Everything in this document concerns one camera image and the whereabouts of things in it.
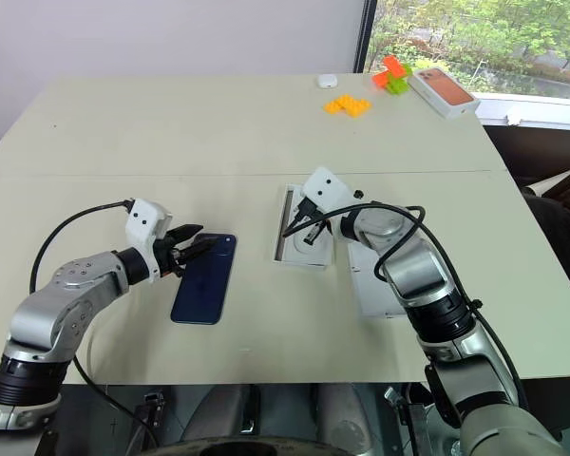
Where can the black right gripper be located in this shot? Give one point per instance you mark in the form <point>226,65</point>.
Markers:
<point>322,219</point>

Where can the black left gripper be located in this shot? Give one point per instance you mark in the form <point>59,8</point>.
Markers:
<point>170,259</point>

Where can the white phone box base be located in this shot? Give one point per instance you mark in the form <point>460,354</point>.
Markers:
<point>309,256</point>

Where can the dark blue smartphone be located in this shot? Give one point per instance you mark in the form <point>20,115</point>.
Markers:
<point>204,285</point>

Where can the white phone box lid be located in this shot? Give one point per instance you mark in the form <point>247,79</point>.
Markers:
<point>375,299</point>

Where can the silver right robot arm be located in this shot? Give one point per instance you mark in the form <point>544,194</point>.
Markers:
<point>423,280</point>

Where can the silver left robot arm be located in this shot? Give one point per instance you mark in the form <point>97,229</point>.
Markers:
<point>52,304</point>

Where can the phone box with orange print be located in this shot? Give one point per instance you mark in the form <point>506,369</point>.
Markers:
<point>444,92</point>

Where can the yellow toy brick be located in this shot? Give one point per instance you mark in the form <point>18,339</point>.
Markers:
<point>347,106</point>

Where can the white earbud case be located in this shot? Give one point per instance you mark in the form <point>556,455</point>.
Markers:
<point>327,81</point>

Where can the green toy brick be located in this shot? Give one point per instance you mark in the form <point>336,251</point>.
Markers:
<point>399,85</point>

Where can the orange toy brick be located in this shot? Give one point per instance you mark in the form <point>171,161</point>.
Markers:
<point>390,71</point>

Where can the dark chair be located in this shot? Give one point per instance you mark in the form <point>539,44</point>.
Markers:
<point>558,190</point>

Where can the white window sill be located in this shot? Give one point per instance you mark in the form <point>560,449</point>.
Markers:
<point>537,111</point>

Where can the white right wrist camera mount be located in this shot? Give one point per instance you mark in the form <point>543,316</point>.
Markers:
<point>328,187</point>

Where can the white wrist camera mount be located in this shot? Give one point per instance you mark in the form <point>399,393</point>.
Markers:
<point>328,187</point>
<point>145,221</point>

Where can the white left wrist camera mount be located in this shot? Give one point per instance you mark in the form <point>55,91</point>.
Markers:
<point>145,221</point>

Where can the black metal bracket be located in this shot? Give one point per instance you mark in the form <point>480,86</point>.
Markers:
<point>151,411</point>
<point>415,423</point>

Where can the black window frame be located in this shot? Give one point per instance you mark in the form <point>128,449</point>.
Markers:
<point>365,35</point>

